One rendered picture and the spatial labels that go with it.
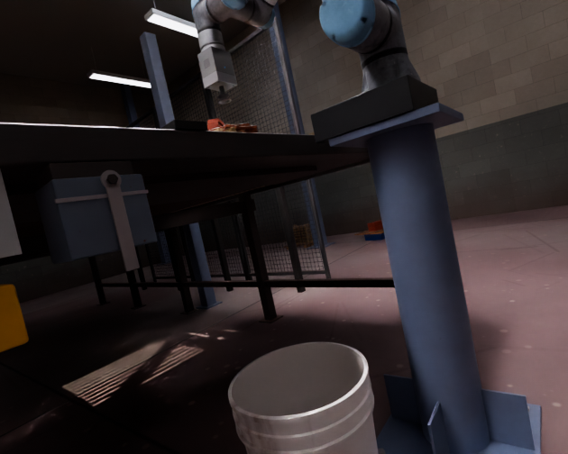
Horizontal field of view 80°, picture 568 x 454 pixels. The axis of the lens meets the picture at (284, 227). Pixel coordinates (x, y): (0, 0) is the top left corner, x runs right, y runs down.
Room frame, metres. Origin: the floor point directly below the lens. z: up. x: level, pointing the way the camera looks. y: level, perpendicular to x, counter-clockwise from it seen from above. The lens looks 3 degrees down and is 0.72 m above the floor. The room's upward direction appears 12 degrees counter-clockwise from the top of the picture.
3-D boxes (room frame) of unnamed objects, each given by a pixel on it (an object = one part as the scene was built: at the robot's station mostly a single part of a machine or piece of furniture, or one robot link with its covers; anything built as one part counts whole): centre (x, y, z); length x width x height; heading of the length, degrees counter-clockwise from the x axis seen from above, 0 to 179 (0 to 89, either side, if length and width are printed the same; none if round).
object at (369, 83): (0.90, -0.35, 1.00); 0.15 x 0.15 x 0.10
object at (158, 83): (2.97, 0.80, 1.20); 0.17 x 0.17 x 2.40; 48
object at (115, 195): (0.56, 0.29, 0.77); 0.14 x 0.11 x 0.18; 138
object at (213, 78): (1.09, 0.11, 1.19); 0.10 x 0.09 x 0.16; 54
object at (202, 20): (1.08, 0.10, 1.35); 0.09 x 0.08 x 0.11; 50
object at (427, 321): (0.90, -0.35, 0.44); 0.38 x 0.38 x 0.87; 51
